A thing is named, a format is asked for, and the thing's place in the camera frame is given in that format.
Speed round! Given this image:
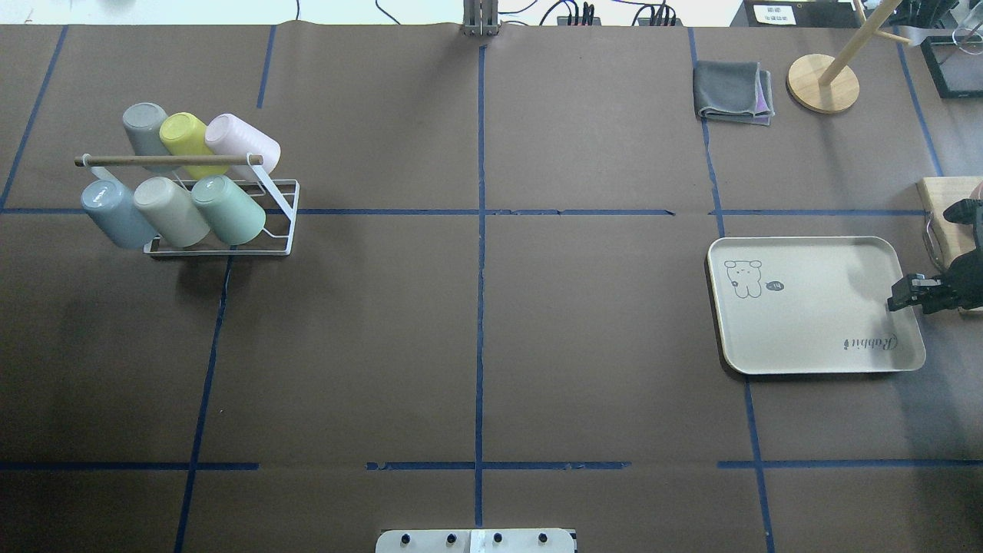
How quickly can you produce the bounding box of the green cup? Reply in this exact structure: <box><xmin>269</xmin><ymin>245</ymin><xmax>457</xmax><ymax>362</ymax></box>
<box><xmin>192</xmin><ymin>174</ymin><xmax>266</xmax><ymax>246</ymax></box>

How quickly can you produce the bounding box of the wooden cutting board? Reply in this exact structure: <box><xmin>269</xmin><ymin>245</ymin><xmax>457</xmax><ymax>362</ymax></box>
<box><xmin>917</xmin><ymin>176</ymin><xmax>981</xmax><ymax>315</ymax></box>

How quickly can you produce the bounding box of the grey cup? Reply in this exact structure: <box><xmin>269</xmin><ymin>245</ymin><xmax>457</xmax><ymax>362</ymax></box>
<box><xmin>121</xmin><ymin>102</ymin><xmax>171</xmax><ymax>157</ymax></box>

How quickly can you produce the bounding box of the aluminium frame post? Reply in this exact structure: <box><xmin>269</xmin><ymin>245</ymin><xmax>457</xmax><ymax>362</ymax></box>
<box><xmin>461</xmin><ymin>0</ymin><xmax>501</xmax><ymax>36</ymax></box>

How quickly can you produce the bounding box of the black metal glass tray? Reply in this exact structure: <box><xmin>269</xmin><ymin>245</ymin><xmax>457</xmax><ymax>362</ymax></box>
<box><xmin>920</xmin><ymin>36</ymin><xmax>982</xmax><ymax>99</ymax></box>

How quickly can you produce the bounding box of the folded grey cloth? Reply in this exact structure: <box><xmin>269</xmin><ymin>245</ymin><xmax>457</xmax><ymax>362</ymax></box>
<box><xmin>693</xmin><ymin>60</ymin><xmax>776</xmax><ymax>126</ymax></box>

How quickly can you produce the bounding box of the blue cup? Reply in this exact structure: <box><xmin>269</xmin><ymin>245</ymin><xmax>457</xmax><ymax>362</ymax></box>
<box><xmin>81</xmin><ymin>179</ymin><xmax>157</xmax><ymax>249</ymax></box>

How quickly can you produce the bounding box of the white wire cup rack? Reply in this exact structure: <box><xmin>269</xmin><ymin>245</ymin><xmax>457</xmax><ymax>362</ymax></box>
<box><xmin>74</xmin><ymin>154</ymin><xmax>300</xmax><ymax>257</ymax></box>

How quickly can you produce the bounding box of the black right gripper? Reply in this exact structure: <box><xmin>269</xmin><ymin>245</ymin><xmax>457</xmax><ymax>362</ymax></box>
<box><xmin>887</xmin><ymin>199</ymin><xmax>982</xmax><ymax>314</ymax></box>

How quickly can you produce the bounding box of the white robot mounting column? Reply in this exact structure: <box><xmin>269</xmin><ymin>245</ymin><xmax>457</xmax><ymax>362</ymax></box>
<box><xmin>375</xmin><ymin>528</ymin><xmax>578</xmax><ymax>552</ymax></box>

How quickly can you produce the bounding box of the beige rabbit serving tray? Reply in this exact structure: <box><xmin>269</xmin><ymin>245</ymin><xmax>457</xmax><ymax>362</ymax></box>
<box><xmin>707</xmin><ymin>236</ymin><xmax>926</xmax><ymax>376</ymax></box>

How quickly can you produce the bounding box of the pink cup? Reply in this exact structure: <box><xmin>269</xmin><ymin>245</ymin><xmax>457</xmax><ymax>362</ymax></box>
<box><xmin>204</xmin><ymin>113</ymin><xmax>281</xmax><ymax>173</ymax></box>

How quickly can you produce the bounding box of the wooden mug tree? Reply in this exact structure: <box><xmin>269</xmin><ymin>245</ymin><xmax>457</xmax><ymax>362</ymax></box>
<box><xmin>786</xmin><ymin>1</ymin><xmax>915</xmax><ymax>114</ymax></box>

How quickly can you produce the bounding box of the black label box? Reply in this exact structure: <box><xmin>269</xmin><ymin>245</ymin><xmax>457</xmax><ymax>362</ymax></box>
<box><xmin>730</xmin><ymin>1</ymin><xmax>860</xmax><ymax>28</ymax></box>

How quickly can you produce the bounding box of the yellow cup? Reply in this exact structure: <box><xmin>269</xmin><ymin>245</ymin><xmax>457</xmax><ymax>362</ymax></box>
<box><xmin>158</xmin><ymin>112</ymin><xmax>230</xmax><ymax>180</ymax></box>

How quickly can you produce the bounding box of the beige cup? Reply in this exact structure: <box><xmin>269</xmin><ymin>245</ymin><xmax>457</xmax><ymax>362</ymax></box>
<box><xmin>133</xmin><ymin>176</ymin><xmax>210</xmax><ymax>247</ymax></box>

